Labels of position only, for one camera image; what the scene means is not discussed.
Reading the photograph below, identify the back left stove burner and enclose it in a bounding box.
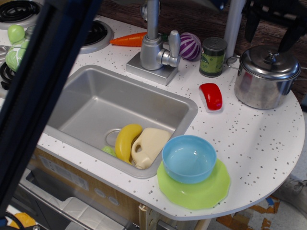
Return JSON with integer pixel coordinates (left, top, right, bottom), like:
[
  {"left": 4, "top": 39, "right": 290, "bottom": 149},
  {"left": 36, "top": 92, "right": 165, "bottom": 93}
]
[{"left": 0, "top": 0, "right": 44, "bottom": 30}]

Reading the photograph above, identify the blue plastic bowl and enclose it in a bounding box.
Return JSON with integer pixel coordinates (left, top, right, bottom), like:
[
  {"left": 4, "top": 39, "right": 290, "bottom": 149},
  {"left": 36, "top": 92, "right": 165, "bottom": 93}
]
[{"left": 162, "top": 135, "right": 217, "bottom": 184}]

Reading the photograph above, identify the green toy cabbage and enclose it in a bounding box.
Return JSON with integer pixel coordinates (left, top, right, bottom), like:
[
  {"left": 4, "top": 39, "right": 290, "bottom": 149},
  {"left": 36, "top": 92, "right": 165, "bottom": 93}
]
[{"left": 5, "top": 39, "right": 29, "bottom": 72}]

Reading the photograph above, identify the light green toy fruit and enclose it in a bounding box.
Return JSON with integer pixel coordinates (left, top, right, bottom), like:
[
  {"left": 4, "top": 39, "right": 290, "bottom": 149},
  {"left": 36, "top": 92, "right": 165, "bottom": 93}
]
[{"left": 7, "top": 24, "right": 25, "bottom": 44}]

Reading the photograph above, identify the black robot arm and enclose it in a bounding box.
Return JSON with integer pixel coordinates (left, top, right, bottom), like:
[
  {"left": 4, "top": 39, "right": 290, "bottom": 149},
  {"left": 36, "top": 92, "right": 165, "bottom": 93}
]
[{"left": 0, "top": 0, "right": 305, "bottom": 220}]

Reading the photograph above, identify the green plastic plate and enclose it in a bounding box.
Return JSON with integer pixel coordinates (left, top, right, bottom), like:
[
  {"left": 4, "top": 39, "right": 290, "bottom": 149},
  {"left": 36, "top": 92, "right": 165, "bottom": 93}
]
[{"left": 157, "top": 159, "right": 231, "bottom": 210}]

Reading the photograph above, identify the orange toy carrot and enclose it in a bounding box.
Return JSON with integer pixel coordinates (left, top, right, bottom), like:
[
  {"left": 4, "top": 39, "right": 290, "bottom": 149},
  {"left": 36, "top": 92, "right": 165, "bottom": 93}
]
[{"left": 110, "top": 32, "right": 147, "bottom": 47}]

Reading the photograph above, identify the toy oven door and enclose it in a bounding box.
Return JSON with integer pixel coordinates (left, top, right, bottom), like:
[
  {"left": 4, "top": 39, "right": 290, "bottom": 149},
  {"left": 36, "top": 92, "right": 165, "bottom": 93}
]
[{"left": 11, "top": 169, "right": 138, "bottom": 230}]

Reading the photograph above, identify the small green toy vegetable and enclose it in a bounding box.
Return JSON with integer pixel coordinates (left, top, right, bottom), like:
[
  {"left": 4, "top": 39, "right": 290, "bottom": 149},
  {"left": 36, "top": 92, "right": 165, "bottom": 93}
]
[{"left": 101, "top": 146, "right": 116, "bottom": 157}]

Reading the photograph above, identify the yellow toy banana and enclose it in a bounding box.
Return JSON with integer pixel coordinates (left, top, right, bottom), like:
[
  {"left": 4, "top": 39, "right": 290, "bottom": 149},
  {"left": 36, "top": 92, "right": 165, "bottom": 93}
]
[{"left": 115, "top": 124, "right": 142, "bottom": 164}]

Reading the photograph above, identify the silver toy sink basin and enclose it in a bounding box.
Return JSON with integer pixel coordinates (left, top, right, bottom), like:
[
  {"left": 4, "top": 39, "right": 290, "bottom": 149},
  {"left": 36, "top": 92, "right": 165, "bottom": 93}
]
[{"left": 44, "top": 65, "right": 198, "bottom": 178}]

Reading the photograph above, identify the beige toy jug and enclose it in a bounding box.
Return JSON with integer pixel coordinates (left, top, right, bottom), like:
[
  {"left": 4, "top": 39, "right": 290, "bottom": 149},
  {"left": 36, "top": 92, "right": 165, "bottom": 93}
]
[{"left": 131, "top": 127, "right": 172, "bottom": 169}]

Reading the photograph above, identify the steel cooking pot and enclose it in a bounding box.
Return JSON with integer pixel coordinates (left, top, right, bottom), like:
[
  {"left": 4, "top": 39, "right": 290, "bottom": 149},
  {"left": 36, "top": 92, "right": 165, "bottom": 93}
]
[{"left": 234, "top": 56, "right": 303, "bottom": 110}]

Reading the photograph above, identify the stove burner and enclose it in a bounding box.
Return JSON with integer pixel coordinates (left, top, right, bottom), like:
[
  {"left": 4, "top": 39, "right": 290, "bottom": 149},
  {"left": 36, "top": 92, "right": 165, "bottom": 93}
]
[
  {"left": 79, "top": 20, "right": 114, "bottom": 54},
  {"left": 0, "top": 62, "right": 16, "bottom": 99},
  {"left": 0, "top": 0, "right": 44, "bottom": 30}
]

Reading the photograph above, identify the steel pot lid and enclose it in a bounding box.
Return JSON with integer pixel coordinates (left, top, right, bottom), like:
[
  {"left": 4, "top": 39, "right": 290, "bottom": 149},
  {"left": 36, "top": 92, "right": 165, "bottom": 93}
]
[{"left": 240, "top": 45, "right": 301, "bottom": 80}]

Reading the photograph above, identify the green toy can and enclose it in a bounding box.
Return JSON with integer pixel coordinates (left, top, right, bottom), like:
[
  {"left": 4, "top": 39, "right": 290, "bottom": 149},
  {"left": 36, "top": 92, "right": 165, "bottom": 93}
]
[{"left": 199, "top": 37, "right": 227, "bottom": 78}]

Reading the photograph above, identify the purple striped toy onion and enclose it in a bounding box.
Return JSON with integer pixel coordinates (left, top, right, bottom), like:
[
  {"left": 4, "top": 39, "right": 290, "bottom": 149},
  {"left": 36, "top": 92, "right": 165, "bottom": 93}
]
[{"left": 179, "top": 33, "right": 201, "bottom": 60}]

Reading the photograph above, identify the yellow object on floor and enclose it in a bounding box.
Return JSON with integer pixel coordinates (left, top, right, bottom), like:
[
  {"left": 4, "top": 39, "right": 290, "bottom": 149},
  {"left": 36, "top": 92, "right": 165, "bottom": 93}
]
[{"left": 9, "top": 213, "right": 36, "bottom": 229}]

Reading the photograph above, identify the silver toy faucet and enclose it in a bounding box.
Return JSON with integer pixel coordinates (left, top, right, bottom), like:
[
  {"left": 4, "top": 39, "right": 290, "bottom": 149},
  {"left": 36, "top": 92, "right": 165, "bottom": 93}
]
[{"left": 126, "top": 0, "right": 181, "bottom": 85}]

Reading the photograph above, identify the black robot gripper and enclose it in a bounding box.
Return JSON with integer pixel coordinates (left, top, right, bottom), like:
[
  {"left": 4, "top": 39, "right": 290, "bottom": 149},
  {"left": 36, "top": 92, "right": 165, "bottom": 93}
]
[{"left": 242, "top": 0, "right": 307, "bottom": 53}]

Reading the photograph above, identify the back right stove burner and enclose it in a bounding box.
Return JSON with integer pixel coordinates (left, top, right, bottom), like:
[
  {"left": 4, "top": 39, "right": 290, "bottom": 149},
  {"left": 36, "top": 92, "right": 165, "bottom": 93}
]
[{"left": 79, "top": 20, "right": 114, "bottom": 54}]

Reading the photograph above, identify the front left stove burner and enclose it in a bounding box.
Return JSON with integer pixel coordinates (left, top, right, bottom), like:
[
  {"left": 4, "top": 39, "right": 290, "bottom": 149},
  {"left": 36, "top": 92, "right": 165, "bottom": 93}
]
[{"left": 0, "top": 62, "right": 16, "bottom": 99}]

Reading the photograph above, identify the red toy sushi piece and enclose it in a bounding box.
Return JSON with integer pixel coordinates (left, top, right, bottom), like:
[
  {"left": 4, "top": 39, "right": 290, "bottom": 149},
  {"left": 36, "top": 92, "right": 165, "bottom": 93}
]
[{"left": 199, "top": 83, "right": 223, "bottom": 112}]

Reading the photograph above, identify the grey vertical pole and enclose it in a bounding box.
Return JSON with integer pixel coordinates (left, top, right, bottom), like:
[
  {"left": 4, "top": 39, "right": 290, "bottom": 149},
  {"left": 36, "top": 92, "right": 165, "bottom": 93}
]
[{"left": 224, "top": 0, "right": 246, "bottom": 59}]

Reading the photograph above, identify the silver stove knob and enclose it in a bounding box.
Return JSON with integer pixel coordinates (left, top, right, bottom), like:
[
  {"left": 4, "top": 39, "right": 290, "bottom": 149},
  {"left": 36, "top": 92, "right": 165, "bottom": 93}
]
[{"left": 24, "top": 25, "right": 35, "bottom": 40}]

